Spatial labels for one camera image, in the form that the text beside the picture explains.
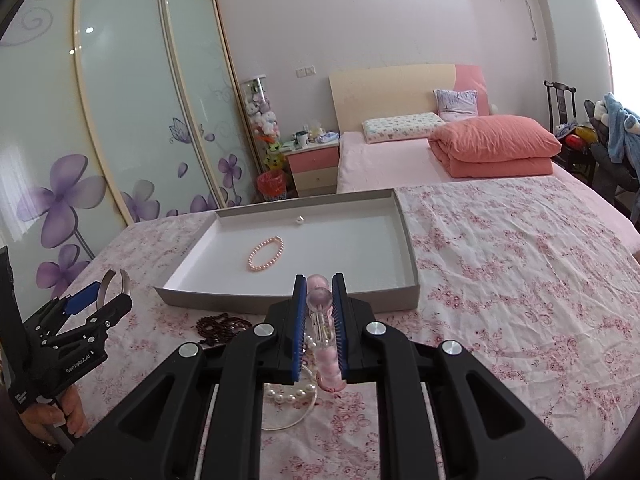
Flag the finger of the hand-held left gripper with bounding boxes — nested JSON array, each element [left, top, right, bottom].
[[50, 293, 134, 347], [47, 281, 103, 319]]

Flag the blue plush robe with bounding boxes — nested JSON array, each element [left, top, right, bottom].
[[597, 92, 640, 164]]

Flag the plush toy display tube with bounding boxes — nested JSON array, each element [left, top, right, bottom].
[[238, 74, 284, 174]]

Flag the pink crystal bead bracelet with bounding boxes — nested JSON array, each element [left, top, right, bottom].
[[306, 274, 347, 394]]

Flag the pink floral bedsheet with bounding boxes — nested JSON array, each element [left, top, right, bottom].
[[0, 175, 640, 480]]

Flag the black office chair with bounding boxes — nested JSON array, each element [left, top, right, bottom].
[[584, 99, 640, 201]]

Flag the white patterned pillow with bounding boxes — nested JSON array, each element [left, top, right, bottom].
[[362, 112, 446, 145]]

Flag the dark red bead bracelet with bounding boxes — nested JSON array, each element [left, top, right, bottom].
[[194, 312, 254, 349]]

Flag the silver bangle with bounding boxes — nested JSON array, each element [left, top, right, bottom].
[[97, 268, 132, 307]]

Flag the pink bed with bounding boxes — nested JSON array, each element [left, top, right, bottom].
[[335, 131, 640, 253]]

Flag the grey cardboard tray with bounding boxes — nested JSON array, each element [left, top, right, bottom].
[[153, 188, 420, 315]]

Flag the person's left hand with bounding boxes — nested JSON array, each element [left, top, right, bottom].
[[22, 387, 91, 453]]

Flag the folded coral quilt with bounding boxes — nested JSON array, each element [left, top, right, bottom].
[[427, 114, 564, 179]]

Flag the beige and pink headboard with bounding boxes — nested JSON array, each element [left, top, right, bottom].
[[328, 63, 494, 134]]

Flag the purple printed pillow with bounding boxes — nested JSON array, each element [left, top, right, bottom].
[[432, 88, 479, 122]]

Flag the red waste bin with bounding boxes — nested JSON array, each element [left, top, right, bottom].
[[256, 169, 289, 204]]

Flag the colourful toys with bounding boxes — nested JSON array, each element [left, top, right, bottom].
[[554, 122, 599, 152]]

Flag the white pearl bracelet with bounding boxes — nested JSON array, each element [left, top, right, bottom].
[[263, 335, 319, 407]]

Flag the floral glass sliding wardrobe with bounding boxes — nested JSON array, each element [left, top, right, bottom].
[[0, 0, 262, 312]]

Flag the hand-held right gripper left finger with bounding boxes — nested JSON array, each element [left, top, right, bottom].
[[55, 274, 308, 480]]

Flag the dark wooden chair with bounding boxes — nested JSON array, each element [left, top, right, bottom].
[[543, 80, 599, 187]]

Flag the pink pearl bracelet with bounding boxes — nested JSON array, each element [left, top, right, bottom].
[[246, 235, 285, 274]]

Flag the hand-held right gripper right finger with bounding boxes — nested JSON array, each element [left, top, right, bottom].
[[332, 273, 584, 480]]

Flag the pink and beige nightstand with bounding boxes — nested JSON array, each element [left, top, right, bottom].
[[284, 135, 341, 199]]

